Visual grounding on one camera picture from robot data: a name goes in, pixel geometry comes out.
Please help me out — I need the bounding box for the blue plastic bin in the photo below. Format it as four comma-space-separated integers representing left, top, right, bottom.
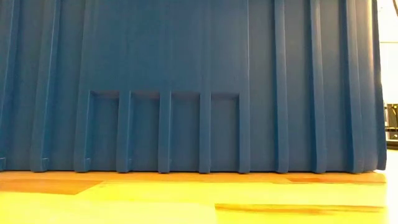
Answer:
0, 0, 388, 174

